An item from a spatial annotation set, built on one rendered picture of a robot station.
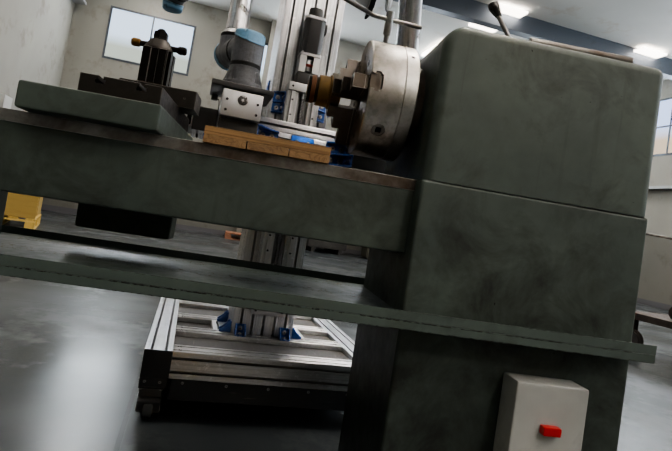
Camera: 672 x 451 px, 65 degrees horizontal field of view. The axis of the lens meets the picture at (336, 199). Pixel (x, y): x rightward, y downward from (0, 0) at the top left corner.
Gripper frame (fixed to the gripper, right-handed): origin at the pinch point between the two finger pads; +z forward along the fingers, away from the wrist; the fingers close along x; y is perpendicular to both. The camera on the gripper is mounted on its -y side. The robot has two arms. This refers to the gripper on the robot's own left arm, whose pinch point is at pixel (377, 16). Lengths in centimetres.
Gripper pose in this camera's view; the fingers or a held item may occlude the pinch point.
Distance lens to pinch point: 150.7
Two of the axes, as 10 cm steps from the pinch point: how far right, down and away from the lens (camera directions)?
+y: -9.3, -1.2, -3.4
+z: -1.8, 9.7, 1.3
